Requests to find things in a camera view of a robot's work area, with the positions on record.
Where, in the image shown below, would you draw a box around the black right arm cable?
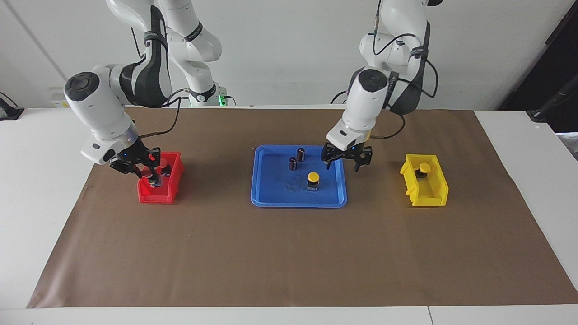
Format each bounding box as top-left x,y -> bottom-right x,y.
135,27 -> 182,139

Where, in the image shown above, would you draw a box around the blue plastic tray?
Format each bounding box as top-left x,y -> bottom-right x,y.
251,145 -> 348,208

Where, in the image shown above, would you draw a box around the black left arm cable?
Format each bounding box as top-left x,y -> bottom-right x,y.
373,0 -> 439,140

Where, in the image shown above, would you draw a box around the black stand leg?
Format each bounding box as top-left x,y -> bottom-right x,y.
526,74 -> 578,122

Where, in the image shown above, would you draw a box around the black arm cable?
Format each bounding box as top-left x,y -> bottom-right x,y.
373,0 -> 439,140
135,27 -> 182,139

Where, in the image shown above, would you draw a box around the white wall socket strip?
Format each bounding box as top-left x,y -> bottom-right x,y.
50,88 -> 73,109

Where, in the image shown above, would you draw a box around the brown paper mat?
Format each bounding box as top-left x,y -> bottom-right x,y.
27,107 -> 578,309

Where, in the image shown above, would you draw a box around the yellow plastic bin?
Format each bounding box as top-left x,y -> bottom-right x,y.
400,154 -> 449,207

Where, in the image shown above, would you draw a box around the grey metal object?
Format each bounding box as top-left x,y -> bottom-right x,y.
557,132 -> 578,161

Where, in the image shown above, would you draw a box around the black clamp foot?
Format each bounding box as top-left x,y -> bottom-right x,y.
0,92 -> 24,121

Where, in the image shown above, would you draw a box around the red plastic bin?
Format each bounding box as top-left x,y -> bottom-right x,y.
137,151 -> 185,204

